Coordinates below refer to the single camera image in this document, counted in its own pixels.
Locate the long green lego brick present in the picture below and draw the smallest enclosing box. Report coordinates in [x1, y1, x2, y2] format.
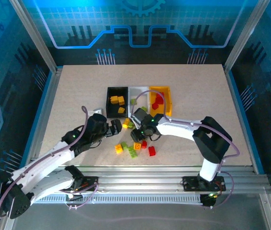
[128, 146, 139, 159]

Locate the black plastic bin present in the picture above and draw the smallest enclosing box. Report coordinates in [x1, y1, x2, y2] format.
[105, 86, 129, 119]

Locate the white plastic bin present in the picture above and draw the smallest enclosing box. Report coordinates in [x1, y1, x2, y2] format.
[128, 85, 150, 113]

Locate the yellow plastic bin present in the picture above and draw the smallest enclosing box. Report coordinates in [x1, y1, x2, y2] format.
[148, 85, 173, 117]

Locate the blue table edge strip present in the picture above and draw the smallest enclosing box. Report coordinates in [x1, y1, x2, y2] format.
[225, 69, 265, 174]
[18, 70, 56, 174]

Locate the black electronics box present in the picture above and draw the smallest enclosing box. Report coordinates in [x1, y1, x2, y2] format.
[200, 193, 219, 208]

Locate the transparent side panel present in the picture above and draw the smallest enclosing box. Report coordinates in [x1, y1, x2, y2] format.
[0, 0, 55, 173]
[226, 0, 271, 173]

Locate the transparent back panel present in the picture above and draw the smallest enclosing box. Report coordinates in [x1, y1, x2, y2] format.
[22, 0, 256, 65]

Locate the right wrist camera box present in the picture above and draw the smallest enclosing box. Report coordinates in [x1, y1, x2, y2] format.
[130, 107, 149, 127]

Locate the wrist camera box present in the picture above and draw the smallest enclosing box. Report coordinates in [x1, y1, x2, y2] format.
[88, 108, 109, 131]
[130, 107, 149, 127]

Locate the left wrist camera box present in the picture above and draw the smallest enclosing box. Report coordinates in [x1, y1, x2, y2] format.
[88, 108, 109, 131]

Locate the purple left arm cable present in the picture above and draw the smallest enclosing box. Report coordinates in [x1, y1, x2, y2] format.
[0, 105, 100, 219]

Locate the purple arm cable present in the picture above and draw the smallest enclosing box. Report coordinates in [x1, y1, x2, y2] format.
[129, 90, 241, 209]
[0, 105, 100, 219]

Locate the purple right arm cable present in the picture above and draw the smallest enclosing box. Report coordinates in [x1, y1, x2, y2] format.
[129, 90, 241, 209]

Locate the aluminium front rail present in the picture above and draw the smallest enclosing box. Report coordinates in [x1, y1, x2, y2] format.
[27, 165, 270, 196]

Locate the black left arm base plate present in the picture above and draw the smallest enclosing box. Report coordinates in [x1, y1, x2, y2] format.
[66, 176, 99, 192]

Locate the white slotted cable duct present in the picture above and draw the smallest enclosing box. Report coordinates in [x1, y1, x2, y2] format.
[34, 194, 203, 205]

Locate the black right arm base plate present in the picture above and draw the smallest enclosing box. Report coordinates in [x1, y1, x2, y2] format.
[182, 176, 226, 192]

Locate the aluminium frame post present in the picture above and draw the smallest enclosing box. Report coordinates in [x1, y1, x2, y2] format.
[8, 0, 58, 72]
[223, 0, 270, 70]

